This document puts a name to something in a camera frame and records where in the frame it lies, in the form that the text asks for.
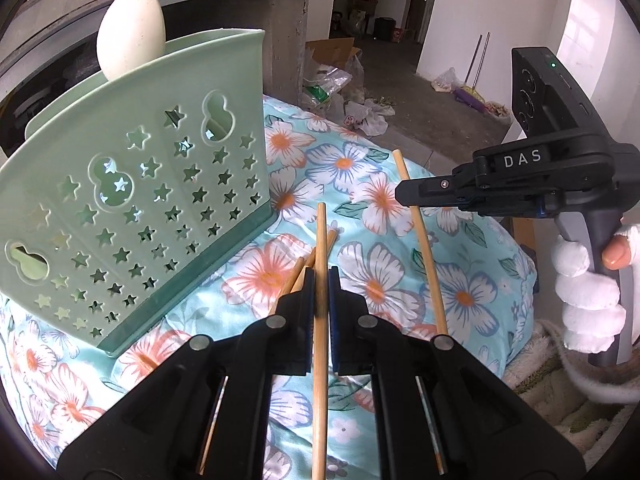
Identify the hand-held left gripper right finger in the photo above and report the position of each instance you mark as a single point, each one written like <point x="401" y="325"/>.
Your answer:
<point x="334" y="320"/>

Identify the grey concrete counter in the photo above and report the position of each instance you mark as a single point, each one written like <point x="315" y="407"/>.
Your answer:
<point x="285" y="50"/>

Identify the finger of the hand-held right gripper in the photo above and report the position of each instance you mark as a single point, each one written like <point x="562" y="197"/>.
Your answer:
<point x="430" y="190"/>

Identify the open cardboard box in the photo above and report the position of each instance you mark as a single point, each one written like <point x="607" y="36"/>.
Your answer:
<point x="332" y="50"/>

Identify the clear plastic bag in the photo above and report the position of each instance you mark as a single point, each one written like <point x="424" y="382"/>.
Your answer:
<point x="447" y="81"/>

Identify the green and white plastic bag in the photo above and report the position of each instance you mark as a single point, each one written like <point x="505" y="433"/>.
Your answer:
<point x="325" y="85"/>

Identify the black trash bin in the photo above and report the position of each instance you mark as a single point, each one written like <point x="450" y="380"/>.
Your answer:
<point x="386" y="29"/>

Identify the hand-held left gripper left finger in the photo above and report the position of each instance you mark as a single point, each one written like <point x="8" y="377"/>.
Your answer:
<point x="309" y="305"/>

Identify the floral teal blanket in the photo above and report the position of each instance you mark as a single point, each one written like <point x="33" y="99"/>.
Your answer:
<point x="350" y="170"/>

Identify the person's right hand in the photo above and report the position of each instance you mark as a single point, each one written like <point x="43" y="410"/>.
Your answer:
<point x="590" y="310"/>

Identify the green plastic utensil holder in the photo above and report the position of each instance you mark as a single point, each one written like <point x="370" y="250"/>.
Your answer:
<point x="60" y="150"/>

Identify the fluffy cream cloth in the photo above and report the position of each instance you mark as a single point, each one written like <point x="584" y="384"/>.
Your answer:
<point x="550" y="410"/>

